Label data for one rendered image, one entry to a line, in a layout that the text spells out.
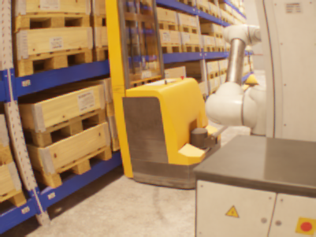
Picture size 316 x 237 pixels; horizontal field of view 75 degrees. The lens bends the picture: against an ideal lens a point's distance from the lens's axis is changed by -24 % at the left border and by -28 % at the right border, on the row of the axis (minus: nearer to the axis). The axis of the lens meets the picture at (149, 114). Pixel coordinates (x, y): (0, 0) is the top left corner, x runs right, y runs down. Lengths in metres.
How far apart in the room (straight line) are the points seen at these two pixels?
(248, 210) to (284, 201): 0.12
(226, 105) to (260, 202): 0.64
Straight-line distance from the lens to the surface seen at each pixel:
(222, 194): 0.74
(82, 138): 2.19
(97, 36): 2.39
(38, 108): 1.88
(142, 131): 2.27
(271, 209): 0.71
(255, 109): 1.18
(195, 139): 2.43
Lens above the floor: 1.16
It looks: 12 degrees down
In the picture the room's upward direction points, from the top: 6 degrees counter-clockwise
